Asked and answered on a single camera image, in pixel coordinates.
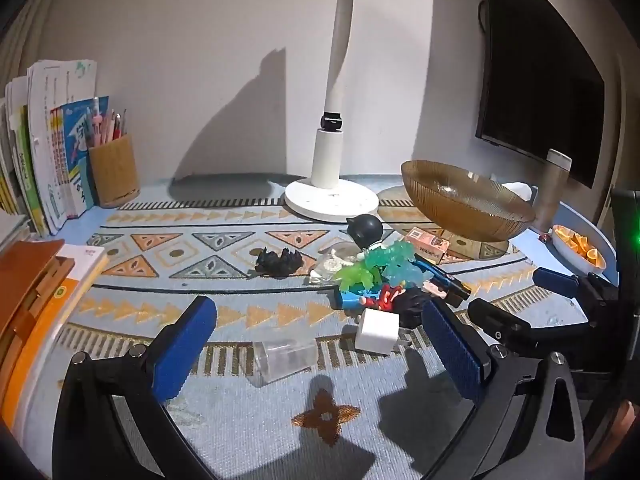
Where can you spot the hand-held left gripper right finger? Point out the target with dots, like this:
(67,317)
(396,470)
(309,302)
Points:
(455,355)

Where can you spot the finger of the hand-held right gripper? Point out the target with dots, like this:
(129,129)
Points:
(555,281)
(500,322)

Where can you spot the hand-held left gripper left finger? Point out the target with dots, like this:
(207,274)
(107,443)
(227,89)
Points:
(186,345)

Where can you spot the white cube charger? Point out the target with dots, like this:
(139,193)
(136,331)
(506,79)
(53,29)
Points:
(376,332)

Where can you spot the amber ribbed glass bowl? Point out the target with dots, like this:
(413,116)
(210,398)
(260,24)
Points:
(465,210)

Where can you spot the green and blue toy figure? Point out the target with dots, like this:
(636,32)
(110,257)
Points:
(385,262)

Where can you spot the clear round container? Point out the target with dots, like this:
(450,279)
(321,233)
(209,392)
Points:
(339,256)

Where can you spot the white oval dish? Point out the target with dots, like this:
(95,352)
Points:
(575,255)

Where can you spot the pile of orange slices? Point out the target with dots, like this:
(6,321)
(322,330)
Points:
(577,241)

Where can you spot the dark toy figure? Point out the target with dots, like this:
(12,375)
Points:
(412,305)

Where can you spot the blue and black gadget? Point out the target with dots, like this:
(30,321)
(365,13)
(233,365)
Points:
(442,280)

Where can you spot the tan bottle with white cap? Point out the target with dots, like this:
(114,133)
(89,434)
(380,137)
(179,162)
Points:
(547,195)

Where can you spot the patterned table mat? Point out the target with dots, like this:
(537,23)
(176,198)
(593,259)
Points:
(210,260)

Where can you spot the tissue pack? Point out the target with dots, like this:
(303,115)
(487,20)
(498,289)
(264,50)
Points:
(519,190)

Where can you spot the clear plastic box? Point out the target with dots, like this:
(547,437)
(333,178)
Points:
(285,360)

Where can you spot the black spiky toy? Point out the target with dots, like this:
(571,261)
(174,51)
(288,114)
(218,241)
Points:
(279,262)

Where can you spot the orange and white book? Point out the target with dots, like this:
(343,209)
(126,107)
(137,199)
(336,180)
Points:
(65,290)

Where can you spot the black-haired figurine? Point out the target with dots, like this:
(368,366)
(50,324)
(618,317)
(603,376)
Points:
(366,230)

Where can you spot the brown leather notebook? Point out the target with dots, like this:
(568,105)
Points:
(25,285)

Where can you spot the wooden pen holder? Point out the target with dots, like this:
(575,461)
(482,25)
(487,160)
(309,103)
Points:
(114,170)

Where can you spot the black monitor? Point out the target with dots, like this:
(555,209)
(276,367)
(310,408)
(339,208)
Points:
(530,85)

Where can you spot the white desk lamp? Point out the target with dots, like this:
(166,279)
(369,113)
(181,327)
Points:
(327,160)

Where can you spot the bunch of pens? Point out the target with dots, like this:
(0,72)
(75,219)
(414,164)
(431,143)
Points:
(106,122)

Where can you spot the row of upright books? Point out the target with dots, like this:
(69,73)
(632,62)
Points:
(45,150)

